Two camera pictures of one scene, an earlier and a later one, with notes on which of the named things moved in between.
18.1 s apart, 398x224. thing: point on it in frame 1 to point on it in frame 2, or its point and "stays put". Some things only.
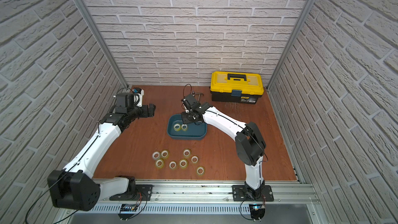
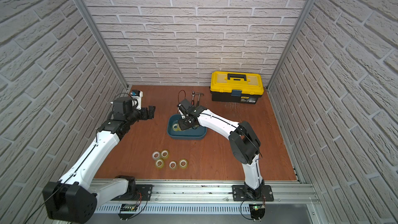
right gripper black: [184, 119] to [183, 126]
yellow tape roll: [183, 163] stays put
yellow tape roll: [177, 127] stays put
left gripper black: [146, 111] stays put
